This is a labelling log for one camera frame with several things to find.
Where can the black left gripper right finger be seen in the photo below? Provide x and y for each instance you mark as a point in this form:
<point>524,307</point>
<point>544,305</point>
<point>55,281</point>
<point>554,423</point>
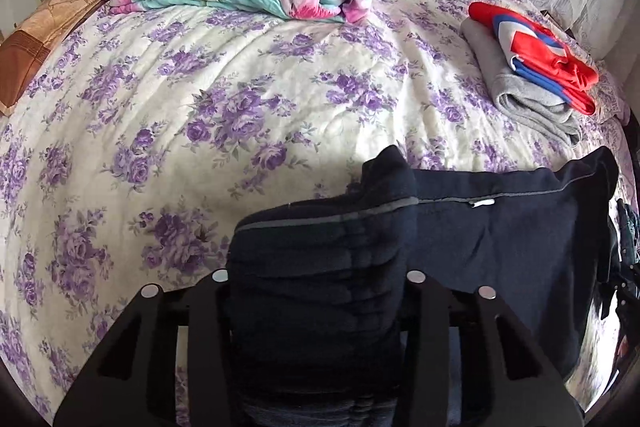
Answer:
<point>506,379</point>

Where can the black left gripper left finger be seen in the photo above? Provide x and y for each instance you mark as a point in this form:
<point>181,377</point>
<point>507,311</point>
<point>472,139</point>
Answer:
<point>130,378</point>

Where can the dark navy pants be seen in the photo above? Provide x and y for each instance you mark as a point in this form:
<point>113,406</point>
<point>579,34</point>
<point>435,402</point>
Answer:
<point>317,285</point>

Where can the blue denim jeans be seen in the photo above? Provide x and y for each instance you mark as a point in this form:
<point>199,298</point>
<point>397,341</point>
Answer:
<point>628,265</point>

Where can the purple floral bedspread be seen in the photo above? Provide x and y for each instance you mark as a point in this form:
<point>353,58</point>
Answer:
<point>145,138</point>

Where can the folded grey garment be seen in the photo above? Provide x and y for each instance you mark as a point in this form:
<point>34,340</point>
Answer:
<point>516,97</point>

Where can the folded red blue garment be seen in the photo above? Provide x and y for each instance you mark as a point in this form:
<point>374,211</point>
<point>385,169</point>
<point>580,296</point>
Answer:
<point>533,52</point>

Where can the brown tan pillow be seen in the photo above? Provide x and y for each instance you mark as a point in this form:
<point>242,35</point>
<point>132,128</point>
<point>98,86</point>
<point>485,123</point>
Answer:
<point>25,50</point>

